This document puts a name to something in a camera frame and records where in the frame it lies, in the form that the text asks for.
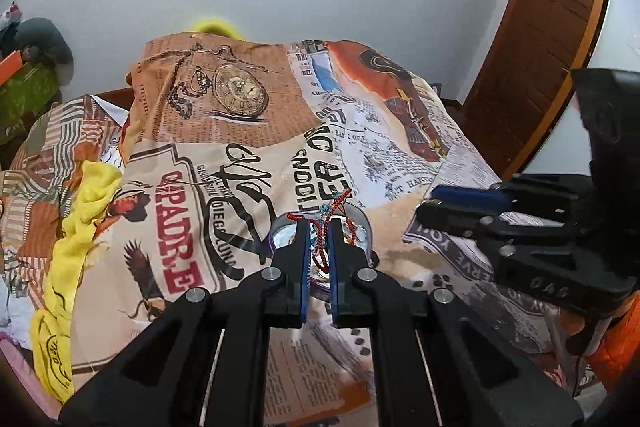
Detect red beaded bracelet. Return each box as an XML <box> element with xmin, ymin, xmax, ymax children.
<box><xmin>285</xmin><ymin>188</ymin><xmax>359</xmax><ymax>275</ymax></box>

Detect heart-shaped purple tin box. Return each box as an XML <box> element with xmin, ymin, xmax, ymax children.
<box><xmin>268</xmin><ymin>201</ymin><xmax>378</xmax><ymax>300</ymax></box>

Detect brown wooden door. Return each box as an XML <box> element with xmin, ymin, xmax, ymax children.
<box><xmin>461</xmin><ymin>0</ymin><xmax>605</xmax><ymax>178</ymax></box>

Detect yellow cloth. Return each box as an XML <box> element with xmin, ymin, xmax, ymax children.
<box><xmin>29</xmin><ymin>161</ymin><xmax>122</xmax><ymax>403</ymax></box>

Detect patchwork print bed cover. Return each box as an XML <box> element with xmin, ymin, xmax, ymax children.
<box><xmin>1</xmin><ymin>33</ymin><xmax>552</xmax><ymax>421</ymax></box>

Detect yellow hoop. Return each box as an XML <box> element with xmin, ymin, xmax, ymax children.
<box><xmin>191</xmin><ymin>18</ymin><xmax>244</xmax><ymax>40</ymax></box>

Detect orange box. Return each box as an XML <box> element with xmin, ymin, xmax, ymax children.
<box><xmin>0</xmin><ymin>50</ymin><xmax>23</xmax><ymax>85</ymax></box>

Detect dark grey plush toy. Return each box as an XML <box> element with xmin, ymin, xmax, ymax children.
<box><xmin>14</xmin><ymin>18</ymin><xmax>73</xmax><ymax>65</ymax></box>

